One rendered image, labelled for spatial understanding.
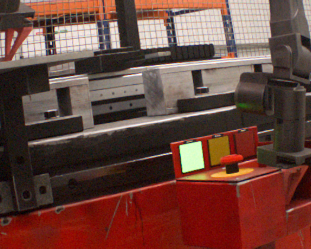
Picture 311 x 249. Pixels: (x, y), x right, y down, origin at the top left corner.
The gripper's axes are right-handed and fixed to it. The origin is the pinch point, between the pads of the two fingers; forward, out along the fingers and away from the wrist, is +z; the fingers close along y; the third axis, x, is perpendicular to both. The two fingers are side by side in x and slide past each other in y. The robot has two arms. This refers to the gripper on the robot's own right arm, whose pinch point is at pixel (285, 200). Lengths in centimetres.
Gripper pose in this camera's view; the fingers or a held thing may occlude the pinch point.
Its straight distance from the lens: 122.9
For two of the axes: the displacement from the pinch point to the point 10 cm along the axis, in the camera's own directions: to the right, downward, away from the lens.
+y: -6.2, -1.4, 7.7
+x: -7.8, 1.1, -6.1
